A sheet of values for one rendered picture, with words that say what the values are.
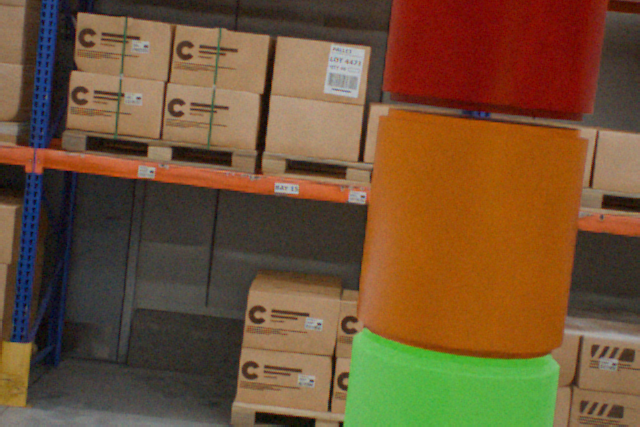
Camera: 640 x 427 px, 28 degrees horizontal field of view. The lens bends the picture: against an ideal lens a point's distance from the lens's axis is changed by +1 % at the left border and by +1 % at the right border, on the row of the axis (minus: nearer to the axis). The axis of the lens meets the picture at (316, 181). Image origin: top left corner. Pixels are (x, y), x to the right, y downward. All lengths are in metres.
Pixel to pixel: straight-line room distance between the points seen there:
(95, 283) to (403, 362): 9.06
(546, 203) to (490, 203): 0.01
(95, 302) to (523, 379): 9.09
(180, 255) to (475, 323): 8.99
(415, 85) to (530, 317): 0.06
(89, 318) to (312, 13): 2.74
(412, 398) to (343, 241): 8.87
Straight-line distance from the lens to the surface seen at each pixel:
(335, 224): 9.14
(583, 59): 0.29
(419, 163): 0.28
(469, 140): 0.28
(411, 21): 0.29
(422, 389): 0.29
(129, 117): 7.93
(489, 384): 0.29
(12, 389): 8.17
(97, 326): 9.39
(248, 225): 9.18
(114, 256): 9.29
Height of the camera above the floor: 2.28
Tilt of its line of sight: 5 degrees down
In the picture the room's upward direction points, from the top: 6 degrees clockwise
